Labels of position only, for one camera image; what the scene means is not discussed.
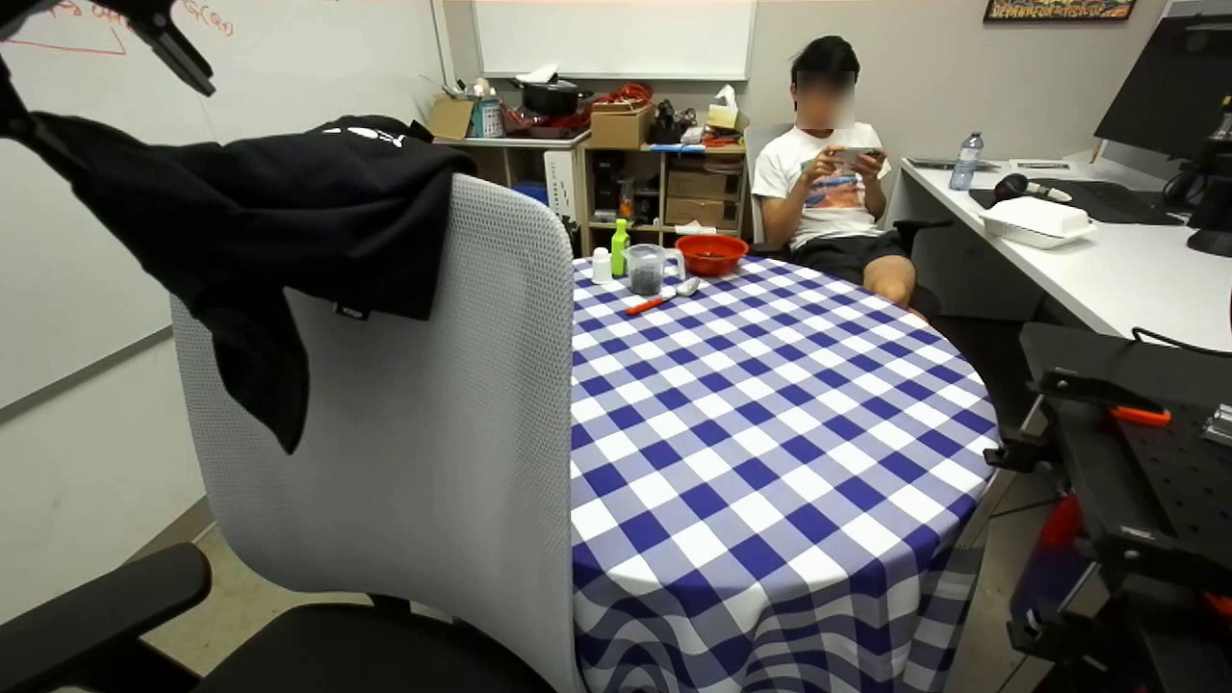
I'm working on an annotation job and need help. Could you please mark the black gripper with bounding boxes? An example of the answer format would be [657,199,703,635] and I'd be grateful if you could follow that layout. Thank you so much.
[91,0,218,99]

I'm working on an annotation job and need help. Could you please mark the black shirt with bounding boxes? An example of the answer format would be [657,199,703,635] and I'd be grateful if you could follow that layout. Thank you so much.
[0,109,472,453]

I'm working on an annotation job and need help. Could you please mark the grey office chair black armrests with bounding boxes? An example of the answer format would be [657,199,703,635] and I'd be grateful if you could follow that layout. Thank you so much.
[0,169,587,693]

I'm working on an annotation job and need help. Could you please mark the seated person white shirt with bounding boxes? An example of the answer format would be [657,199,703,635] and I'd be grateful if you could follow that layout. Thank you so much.
[746,29,920,310]

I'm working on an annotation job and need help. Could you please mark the cardboard box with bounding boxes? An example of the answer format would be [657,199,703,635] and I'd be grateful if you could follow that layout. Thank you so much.
[666,164,741,231]
[427,93,477,145]
[587,99,654,151]

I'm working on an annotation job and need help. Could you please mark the black bag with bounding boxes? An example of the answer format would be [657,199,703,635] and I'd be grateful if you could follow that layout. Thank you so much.
[515,72,586,123]

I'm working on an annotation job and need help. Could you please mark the wooden storage shelf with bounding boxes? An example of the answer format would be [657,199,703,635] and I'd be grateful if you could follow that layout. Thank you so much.
[453,127,754,263]

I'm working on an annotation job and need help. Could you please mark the green bottle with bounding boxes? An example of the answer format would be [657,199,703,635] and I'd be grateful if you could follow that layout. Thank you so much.
[608,215,633,280]

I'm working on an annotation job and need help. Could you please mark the red pen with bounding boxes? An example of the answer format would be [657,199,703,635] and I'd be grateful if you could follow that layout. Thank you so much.
[619,280,703,319]

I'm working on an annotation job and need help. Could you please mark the tissue box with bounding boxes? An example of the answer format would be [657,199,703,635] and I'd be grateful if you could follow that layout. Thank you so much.
[703,84,746,135]

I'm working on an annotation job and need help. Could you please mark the red bowl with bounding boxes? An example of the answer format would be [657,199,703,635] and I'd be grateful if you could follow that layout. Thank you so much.
[669,228,750,280]

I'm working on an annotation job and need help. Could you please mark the blue white checkered tablecloth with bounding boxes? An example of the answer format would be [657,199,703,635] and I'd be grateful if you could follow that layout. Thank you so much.
[562,251,1004,693]

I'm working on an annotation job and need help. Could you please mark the clear water bottle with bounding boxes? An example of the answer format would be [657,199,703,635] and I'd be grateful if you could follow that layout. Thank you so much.
[949,127,990,196]

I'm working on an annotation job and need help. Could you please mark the black headphones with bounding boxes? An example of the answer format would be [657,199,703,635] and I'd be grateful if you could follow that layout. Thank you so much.
[967,169,1072,208]

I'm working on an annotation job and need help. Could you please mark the white food container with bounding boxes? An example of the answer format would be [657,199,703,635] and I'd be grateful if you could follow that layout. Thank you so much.
[977,194,1095,251]

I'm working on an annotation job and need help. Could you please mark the framed picture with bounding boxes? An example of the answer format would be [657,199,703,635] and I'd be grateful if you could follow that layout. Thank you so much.
[981,0,1138,27]

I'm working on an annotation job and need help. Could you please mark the white desk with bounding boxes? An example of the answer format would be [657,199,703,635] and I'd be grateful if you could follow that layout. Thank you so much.
[897,151,1232,358]

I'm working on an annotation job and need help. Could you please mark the black monitor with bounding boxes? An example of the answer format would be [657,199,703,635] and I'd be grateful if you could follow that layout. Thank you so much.
[1093,11,1232,164]

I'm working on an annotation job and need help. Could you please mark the orange black clamp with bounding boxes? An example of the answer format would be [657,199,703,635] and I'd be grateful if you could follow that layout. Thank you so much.
[1107,401,1175,431]

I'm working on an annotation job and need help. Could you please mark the black equipment cart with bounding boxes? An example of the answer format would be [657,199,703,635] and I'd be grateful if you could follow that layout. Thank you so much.
[997,319,1232,693]

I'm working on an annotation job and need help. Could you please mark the white wall whiteboard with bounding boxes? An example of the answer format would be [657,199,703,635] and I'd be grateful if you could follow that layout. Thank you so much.
[470,0,759,84]

